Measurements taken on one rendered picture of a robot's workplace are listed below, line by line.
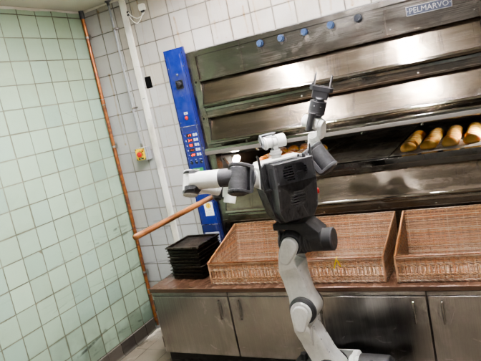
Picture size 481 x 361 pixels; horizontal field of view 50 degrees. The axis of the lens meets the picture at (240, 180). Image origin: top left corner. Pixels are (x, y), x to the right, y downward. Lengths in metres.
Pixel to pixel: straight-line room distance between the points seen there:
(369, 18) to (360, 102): 0.50
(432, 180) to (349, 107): 0.66
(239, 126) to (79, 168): 1.21
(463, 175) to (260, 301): 1.42
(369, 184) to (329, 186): 0.26
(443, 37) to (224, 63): 1.40
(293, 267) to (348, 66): 1.33
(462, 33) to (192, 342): 2.54
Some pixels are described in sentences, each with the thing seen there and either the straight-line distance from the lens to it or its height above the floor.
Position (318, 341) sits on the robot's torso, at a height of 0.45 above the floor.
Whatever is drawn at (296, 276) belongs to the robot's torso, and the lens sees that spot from 2.62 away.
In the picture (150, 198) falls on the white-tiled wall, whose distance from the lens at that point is 4.09.
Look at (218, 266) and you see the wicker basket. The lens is 3.34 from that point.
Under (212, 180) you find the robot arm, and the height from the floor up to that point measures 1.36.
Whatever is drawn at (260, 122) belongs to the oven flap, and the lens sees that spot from 3.50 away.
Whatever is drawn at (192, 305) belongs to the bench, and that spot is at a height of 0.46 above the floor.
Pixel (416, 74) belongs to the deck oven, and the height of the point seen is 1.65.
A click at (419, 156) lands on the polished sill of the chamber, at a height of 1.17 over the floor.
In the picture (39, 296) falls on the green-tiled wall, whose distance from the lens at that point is 3.62.
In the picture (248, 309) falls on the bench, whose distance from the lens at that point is 3.30.
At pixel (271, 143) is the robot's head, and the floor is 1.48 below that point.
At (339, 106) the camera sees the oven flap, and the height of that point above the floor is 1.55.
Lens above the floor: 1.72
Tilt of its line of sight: 9 degrees down
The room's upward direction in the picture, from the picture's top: 12 degrees counter-clockwise
